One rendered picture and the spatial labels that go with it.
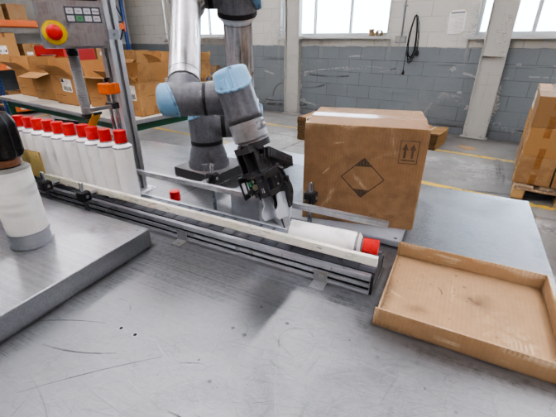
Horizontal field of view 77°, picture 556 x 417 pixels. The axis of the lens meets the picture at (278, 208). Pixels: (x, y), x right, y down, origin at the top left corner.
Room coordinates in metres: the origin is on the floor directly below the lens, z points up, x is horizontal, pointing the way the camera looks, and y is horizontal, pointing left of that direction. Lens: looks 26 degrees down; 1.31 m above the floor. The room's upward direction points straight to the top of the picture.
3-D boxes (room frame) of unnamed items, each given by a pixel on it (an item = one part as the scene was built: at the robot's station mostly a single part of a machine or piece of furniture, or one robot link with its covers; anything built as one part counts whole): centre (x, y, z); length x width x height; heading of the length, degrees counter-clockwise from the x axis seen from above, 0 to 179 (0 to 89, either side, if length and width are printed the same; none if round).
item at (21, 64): (3.85, 2.51, 0.97); 0.45 x 0.40 x 0.37; 147
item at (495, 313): (0.54, -0.37, 0.85); 0.30 x 0.26 x 0.04; 63
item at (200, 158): (1.27, 0.26, 0.93); 0.15 x 0.15 x 0.10
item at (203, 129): (1.27, 0.26, 1.05); 0.13 x 0.12 x 0.14; 95
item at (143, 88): (2.86, 1.09, 0.97); 0.51 x 0.39 x 0.37; 151
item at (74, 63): (1.15, 0.62, 1.18); 0.04 x 0.04 x 0.21
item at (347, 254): (0.83, 0.28, 0.91); 1.07 x 0.01 x 0.02; 63
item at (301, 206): (0.89, 0.25, 0.96); 1.07 x 0.01 x 0.01; 63
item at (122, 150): (0.95, 0.44, 0.98); 0.05 x 0.05 x 0.20
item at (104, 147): (0.97, 0.49, 0.98); 0.05 x 0.05 x 0.20
